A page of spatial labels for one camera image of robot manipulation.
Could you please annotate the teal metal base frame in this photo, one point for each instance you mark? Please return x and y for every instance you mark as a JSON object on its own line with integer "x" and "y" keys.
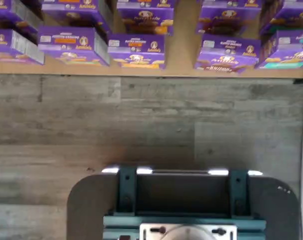
{"x": 126, "y": 190}

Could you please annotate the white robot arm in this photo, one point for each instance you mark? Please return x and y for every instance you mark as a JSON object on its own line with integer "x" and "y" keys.
{"x": 189, "y": 233}

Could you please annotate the tan fibreboard shelf board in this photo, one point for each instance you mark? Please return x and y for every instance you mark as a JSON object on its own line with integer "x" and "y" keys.
{"x": 181, "y": 50}

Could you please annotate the purple Annie's snack box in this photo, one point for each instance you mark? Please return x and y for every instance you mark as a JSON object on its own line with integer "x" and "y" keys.
{"x": 226, "y": 20}
{"x": 294, "y": 20}
{"x": 226, "y": 50}
{"x": 4, "y": 15}
{"x": 6, "y": 47}
{"x": 289, "y": 50}
{"x": 74, "y": 15}
{"x": 136, "y": 52}
{"x": 66, "y": 37}
{"x": 231, "y": 3}
{"x": 146, "y": 3}
{"x": 144, "y": 20}

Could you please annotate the silver mounting plate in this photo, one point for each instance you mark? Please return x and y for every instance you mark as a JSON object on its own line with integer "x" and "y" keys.
{"x": 151, "y": 231}

